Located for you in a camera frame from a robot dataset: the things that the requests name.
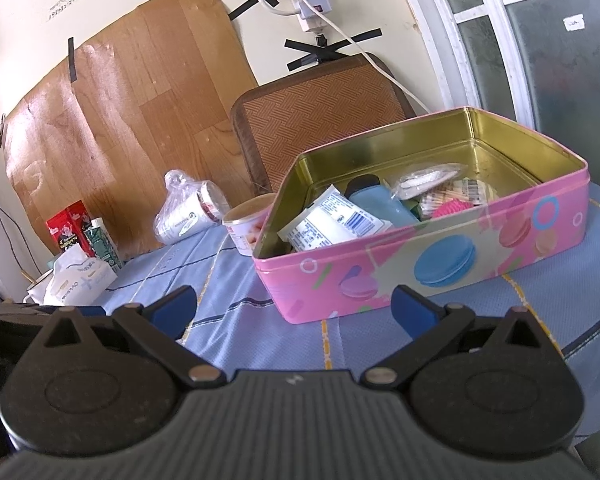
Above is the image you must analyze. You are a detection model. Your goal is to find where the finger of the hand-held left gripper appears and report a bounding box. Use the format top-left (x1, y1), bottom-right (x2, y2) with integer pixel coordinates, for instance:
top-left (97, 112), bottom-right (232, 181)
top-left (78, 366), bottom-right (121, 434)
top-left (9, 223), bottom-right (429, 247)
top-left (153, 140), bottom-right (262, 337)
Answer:
top-left (72, 305), bottom-right (112, 331)

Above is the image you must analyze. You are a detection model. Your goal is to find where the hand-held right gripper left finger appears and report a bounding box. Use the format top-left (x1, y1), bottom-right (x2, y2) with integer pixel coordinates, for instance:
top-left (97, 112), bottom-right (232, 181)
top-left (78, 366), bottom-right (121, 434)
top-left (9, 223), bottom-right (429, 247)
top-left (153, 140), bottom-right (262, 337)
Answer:
top-left (27, 285), bottom-right (228, 391)

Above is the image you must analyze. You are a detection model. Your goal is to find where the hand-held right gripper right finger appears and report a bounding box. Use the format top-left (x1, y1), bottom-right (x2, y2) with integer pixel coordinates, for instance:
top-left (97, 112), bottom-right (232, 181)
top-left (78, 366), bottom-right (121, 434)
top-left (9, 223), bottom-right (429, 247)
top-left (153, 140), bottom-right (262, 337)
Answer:
top-left (362, 282), bottom-right (556, 391)

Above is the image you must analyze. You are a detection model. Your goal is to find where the pink printed tin box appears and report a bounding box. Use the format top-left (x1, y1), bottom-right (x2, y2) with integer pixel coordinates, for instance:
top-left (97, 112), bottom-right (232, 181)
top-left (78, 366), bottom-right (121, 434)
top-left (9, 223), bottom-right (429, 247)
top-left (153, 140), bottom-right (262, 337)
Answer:
top-left (252, 106), bottom-right (590, 325)

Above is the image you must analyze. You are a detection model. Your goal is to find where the pink knitted cloth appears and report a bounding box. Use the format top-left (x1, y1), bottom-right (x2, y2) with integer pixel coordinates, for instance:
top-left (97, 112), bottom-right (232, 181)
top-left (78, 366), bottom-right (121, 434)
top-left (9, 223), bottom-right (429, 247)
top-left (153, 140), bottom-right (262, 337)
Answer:
top-left (432, 197), bottom-right (473, 218)

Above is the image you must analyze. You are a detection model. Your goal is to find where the light blue plastic bottle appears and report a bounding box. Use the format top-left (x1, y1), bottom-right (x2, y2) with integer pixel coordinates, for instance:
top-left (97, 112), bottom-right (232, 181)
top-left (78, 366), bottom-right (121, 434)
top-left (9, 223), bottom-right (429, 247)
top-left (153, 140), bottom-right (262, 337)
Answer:
top-left (344, 175), bottom-right (421, 228)

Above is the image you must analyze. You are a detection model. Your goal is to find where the small white blue tissue packet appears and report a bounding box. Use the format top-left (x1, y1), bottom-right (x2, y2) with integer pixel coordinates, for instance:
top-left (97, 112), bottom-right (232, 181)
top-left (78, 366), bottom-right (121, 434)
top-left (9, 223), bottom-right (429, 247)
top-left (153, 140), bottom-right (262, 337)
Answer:
top-left (277, 185), bottom-right (395, 253)

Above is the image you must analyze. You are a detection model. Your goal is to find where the clear plastic packet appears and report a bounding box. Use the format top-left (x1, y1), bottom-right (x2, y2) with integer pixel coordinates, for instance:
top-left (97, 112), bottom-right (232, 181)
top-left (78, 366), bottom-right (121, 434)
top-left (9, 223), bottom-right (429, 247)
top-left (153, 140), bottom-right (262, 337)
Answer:
top-left (391, 161), bottom-right (468, 202)

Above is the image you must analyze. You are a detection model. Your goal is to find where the clear packet of sticks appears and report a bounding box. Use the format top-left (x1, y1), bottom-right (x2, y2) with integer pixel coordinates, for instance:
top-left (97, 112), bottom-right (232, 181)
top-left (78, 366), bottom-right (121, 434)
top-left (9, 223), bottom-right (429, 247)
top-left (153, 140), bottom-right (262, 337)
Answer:
top-left (420, 177), bottom-right (497, 209)

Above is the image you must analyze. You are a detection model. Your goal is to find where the large white tissue pack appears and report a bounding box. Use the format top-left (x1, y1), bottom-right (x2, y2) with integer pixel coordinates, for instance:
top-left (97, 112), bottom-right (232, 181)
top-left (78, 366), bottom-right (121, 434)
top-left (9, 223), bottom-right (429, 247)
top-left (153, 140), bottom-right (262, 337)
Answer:
top-left (42, 249), bottom-right (118, 307)

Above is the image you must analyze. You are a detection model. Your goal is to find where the white mug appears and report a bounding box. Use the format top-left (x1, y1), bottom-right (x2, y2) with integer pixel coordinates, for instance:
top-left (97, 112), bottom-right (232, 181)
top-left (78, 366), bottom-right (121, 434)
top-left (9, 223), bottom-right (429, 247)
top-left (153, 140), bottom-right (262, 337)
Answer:
top-left (22, 270), bottom-right (56, 306)

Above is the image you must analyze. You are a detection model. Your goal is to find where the green carton with white cap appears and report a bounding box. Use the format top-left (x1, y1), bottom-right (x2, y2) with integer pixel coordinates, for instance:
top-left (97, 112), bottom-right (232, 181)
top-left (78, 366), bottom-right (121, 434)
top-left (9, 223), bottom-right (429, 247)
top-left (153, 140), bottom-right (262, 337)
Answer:
top-left (84, 217), bottom-right (125, 268)

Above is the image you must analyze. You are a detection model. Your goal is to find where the blue tablecloth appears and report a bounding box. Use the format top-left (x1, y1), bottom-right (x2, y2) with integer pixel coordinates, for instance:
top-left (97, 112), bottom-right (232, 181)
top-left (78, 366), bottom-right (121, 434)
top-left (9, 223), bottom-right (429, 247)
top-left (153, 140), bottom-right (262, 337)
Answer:
top-left (0, 182), bottom-right (600, 461)

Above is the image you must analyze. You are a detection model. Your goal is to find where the red snack box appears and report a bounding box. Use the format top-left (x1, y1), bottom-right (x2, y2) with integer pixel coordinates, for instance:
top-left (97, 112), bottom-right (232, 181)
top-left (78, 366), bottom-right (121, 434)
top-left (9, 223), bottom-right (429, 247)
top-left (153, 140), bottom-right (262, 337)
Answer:
top-left (46, 200), bottom-right (96, 256)

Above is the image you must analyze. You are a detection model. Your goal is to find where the plastic bag of paper cups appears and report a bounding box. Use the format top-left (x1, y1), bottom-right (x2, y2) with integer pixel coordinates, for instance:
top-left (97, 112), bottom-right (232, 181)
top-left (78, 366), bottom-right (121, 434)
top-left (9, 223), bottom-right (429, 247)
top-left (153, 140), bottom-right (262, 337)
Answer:
top-left (154, 170), bottom-right (231, 246)

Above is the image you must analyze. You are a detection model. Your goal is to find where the round can with beige lid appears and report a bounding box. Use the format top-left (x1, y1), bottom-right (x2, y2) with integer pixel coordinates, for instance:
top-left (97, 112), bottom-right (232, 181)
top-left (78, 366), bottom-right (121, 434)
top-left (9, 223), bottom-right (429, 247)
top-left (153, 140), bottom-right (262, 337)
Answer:
top-left (222, 192), bottom-right (280, 258)

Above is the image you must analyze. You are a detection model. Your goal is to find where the black tape cross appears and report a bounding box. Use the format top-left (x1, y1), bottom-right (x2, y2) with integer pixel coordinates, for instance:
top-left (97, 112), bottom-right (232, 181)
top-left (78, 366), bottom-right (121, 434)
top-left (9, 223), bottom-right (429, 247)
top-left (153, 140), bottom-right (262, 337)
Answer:
top-left (285, 27), bottom-right (383, 72)

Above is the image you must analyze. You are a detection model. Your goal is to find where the thin black cable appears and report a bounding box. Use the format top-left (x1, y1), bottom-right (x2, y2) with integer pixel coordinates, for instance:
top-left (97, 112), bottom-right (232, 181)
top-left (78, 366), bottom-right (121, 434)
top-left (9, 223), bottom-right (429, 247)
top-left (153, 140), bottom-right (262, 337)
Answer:
top-left (0, 182), bottom-right (36, 276)

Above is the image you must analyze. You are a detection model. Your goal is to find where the wood-grain wall sheet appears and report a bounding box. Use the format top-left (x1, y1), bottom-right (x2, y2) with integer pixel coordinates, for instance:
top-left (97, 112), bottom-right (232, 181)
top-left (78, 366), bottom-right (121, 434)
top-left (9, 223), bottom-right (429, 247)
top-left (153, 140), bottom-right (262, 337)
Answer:
top-left (2, 0), bottom-right (261, 261)

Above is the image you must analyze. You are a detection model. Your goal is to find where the white power cable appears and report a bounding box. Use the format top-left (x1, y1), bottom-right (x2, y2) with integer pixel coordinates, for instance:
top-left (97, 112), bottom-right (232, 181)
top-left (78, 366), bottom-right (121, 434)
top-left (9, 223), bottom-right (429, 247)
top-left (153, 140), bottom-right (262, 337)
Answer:
top-left (325, 10), bottom-right (431, 113)

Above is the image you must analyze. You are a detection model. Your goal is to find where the white window frame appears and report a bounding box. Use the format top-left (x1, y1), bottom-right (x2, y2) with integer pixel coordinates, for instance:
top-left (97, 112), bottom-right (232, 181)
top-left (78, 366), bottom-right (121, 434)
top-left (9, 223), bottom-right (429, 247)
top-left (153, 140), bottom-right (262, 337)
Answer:
top-left (387, 0), bottom-right (600, 186)

